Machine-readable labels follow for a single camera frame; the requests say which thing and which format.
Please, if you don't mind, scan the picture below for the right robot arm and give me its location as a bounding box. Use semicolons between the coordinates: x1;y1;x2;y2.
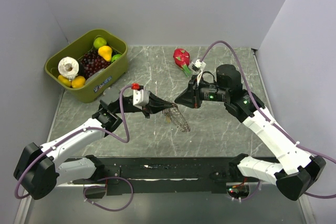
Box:
175;64;326;201

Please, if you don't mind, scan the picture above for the green apple toy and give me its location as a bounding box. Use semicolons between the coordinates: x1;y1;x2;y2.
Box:
93;37;107;49

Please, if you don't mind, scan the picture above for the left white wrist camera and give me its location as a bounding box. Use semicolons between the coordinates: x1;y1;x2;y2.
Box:
131;83;150;108

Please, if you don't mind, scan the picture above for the small green lime toy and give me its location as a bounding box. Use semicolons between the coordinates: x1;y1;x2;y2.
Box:
111;54;122;63

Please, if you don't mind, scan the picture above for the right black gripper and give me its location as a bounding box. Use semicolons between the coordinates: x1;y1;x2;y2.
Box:
174;74;228;109

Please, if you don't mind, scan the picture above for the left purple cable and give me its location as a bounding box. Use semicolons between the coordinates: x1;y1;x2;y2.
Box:
14;85;134;211

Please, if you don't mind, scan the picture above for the olive green plastic bin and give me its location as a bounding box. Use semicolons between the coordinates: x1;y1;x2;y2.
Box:
45;29;128;103

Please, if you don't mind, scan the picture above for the red dragon fruit toy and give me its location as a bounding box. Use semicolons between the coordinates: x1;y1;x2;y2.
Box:
173;48;191;77

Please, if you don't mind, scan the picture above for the yellow lemon toy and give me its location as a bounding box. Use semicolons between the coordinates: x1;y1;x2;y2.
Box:
57;74;71;88
71;76;86;89

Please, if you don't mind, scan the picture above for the metal key organizer disc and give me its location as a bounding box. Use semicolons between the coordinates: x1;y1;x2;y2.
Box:
163;98;191;132

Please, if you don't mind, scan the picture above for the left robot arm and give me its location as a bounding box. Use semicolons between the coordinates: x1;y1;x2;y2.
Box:
14;83;176;200

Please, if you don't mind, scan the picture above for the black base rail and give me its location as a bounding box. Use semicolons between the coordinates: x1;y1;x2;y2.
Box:
70;155;274;198

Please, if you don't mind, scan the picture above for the purple grapes toy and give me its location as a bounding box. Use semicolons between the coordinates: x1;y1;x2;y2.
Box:
79;49;111;79

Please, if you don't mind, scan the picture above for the purple cable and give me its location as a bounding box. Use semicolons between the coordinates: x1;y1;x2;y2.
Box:
14;85;134;211
201;40;336;204

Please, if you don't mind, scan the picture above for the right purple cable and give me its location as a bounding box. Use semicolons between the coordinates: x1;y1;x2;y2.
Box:
201;40;336;204

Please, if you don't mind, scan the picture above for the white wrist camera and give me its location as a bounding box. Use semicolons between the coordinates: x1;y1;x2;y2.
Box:
131;83;150;108
189;59;206;85

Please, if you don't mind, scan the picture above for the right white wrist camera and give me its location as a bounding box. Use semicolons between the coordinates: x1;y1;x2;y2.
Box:
189;59;206;85

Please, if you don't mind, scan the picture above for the yellow pear toy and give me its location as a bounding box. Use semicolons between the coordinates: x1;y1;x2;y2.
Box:
98;46;113;62

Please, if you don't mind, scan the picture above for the white tape roll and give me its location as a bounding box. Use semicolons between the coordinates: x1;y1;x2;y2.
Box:
58;57;79;81

